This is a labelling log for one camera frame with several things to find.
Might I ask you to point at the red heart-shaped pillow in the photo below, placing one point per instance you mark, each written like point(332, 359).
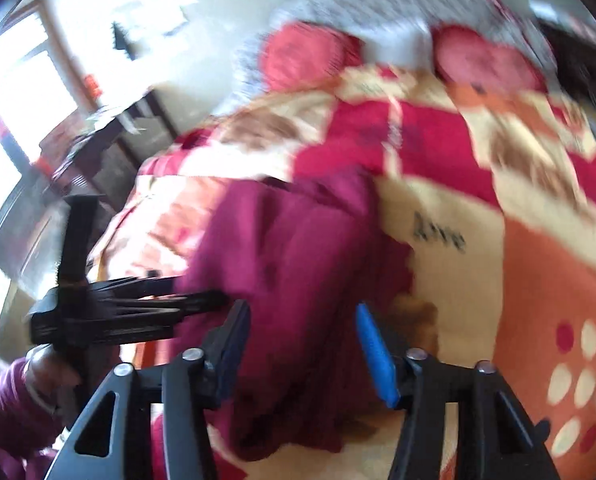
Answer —
point(308, 57)

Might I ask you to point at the red paper sign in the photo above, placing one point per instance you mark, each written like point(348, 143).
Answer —
point(91, 86)

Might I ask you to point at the wooden lattice window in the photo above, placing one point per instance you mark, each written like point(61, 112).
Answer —
point(27, 110)

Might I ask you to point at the black hanging cloth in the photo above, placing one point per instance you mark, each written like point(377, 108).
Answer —
point(122, 37)

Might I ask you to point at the floral quilt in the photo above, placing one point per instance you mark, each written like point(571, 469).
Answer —
point(378, 5)

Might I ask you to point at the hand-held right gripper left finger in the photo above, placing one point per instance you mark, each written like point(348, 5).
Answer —
point(227, 350)

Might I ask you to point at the person's left hand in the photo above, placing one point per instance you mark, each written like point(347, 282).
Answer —
point(47, 372)

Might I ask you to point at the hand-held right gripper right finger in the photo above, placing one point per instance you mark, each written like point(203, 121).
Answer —
point(375, 355)

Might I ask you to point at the red and cream printed blanket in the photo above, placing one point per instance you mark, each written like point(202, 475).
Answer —
point(503, 185)

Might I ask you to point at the dark wooden desk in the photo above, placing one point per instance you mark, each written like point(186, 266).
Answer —
point(112, 150)

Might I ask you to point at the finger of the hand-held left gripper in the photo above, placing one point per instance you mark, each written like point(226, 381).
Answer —
point(177, 312)
point(137, 289)

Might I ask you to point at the maroon garment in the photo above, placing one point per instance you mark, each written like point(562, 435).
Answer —
point(298, 260)

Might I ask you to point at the person's left forearm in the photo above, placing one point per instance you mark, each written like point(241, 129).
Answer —
point(2, 410)

